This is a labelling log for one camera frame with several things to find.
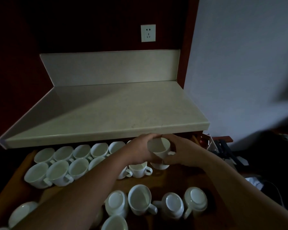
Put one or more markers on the brown wooden drawer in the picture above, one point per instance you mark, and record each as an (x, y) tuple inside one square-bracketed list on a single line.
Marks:
[(175, 180)]

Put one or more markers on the person's left hand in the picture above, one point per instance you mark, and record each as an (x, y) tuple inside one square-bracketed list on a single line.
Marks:
[(138, 149)]

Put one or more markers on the white cardboard box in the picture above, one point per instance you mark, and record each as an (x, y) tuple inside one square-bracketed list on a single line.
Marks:
[(210, 144)]

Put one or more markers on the white ceramic mug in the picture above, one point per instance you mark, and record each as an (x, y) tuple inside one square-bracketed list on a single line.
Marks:
[(158, 146)]

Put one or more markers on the person's left forearm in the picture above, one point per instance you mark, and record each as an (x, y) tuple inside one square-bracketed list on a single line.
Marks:
[(81, 194)]

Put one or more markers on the white wall socket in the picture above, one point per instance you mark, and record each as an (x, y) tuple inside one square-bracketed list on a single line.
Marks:
[(148, 33)]

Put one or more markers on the person's left thumb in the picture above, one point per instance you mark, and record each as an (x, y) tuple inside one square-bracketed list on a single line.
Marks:
[(151, 136)]

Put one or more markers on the white crumpled cloth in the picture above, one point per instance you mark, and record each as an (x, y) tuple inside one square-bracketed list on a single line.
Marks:
[(254, 183)]

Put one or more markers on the group of white cups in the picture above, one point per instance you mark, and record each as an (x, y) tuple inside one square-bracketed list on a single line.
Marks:
[(60, 173)]

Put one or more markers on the person's right hand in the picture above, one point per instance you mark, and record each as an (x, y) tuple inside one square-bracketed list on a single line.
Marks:
[(187, 153)]

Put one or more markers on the black plastic object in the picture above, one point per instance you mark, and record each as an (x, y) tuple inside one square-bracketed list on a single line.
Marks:
[(226, 150)]

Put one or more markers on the person's right thumb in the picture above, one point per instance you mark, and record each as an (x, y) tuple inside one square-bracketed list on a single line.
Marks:
[(170, 138)]

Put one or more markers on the person's right forearm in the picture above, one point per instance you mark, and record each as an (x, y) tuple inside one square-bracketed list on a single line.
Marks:
[(242, 196)]

